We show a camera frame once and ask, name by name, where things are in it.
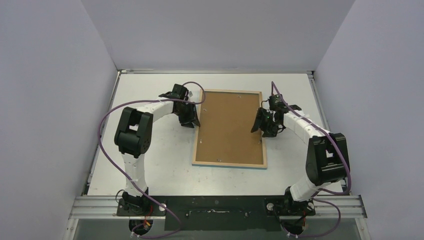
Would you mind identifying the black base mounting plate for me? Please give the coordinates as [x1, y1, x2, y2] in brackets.
[116, 195, 316, 232]

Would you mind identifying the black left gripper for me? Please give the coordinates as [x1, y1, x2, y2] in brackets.
[174, 102, 200, 129]

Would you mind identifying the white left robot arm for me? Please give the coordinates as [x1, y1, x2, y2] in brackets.
[114, 84, 201, 216]

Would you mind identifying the aluminium front rail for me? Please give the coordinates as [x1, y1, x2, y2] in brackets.
[69, 195, 368, 220]

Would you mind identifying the blue wooden picture frame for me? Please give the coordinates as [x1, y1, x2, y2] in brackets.
[191, 88, 269, 170]

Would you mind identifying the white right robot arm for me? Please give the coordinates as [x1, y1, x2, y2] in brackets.
[251, 94, 350, 215]

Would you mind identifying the brown cardboard backing board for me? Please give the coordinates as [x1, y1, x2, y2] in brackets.
[194, 91, 265, 165]

